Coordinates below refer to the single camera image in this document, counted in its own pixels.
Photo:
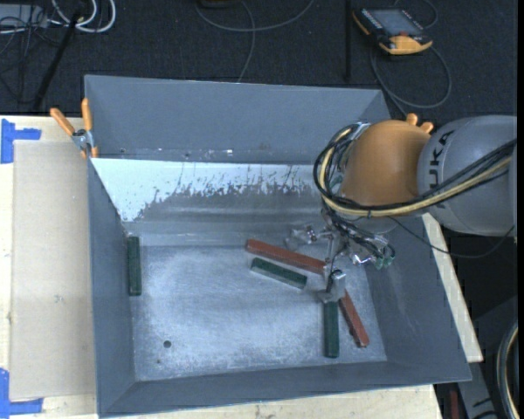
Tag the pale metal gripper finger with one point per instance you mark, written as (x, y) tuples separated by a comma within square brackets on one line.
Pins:
[(308, 235), (334, 287)]

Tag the red-brown flat block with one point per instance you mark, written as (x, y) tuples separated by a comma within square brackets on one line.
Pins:
[(284, 254), (356, 321)]

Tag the dark green flat block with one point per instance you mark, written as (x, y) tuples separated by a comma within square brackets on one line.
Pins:
[(134, 265), (331, 330), (278, 272)]

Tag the grey metal bin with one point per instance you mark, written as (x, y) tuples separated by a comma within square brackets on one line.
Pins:
[(227, 321)]

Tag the pale wood flat board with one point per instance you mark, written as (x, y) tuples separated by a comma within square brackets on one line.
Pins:
[(52, 269)]

